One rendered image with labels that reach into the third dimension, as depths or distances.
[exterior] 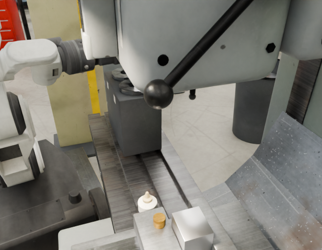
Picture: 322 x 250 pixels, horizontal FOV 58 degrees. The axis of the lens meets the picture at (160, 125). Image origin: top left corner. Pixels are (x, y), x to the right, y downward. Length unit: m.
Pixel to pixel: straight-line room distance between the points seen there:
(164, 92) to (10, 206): 1.13
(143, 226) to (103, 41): 0.33
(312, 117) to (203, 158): 1.66
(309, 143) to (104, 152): 0.56
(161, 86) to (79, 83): 2.01
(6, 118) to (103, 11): 0.67
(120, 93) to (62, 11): 1.38
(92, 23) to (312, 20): 0.24
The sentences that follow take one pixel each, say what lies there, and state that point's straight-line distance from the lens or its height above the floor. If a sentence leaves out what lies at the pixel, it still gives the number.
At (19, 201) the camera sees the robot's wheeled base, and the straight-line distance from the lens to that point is 1.35.
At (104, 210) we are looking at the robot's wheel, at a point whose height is 0.57.
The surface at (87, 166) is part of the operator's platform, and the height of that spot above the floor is 0.40.
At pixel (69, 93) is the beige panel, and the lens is 2.30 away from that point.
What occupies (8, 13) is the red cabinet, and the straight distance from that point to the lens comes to 4.94.
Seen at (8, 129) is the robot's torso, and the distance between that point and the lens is 1.00.
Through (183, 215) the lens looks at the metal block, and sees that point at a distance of 0.52.
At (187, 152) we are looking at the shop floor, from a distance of 2.41.
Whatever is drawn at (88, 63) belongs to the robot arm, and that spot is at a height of 1.19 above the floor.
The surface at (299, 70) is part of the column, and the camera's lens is 0.77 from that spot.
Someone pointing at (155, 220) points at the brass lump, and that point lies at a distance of 0.53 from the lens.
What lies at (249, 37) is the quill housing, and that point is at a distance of 0.34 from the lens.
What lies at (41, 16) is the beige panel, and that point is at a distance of 2.13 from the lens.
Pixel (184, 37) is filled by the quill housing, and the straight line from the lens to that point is 0.31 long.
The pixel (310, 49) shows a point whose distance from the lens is 0.38.
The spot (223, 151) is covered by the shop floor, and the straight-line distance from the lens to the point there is 2.47.
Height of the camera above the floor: 1.46
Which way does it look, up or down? 32 degrees down
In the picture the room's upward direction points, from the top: straight up
